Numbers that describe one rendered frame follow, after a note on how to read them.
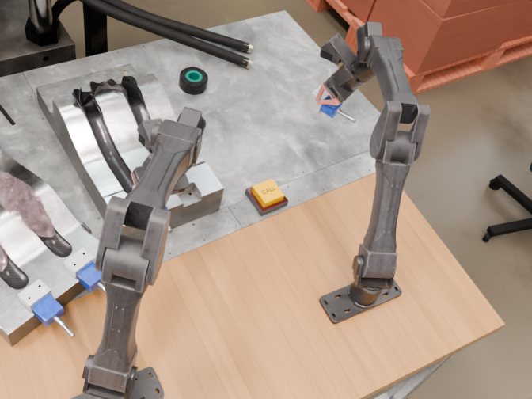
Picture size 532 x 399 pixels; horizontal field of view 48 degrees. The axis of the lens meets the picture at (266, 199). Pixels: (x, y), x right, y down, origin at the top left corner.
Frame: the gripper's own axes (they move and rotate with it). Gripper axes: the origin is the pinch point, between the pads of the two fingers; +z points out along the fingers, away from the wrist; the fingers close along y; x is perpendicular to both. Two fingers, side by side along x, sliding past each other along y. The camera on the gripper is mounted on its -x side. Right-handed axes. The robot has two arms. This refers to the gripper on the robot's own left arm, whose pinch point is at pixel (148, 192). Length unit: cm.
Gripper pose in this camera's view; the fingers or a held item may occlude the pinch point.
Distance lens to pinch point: 130.1
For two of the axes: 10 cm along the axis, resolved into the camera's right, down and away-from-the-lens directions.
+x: 3.8, 9.1, -1.7
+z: -4.7, 3.5, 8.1
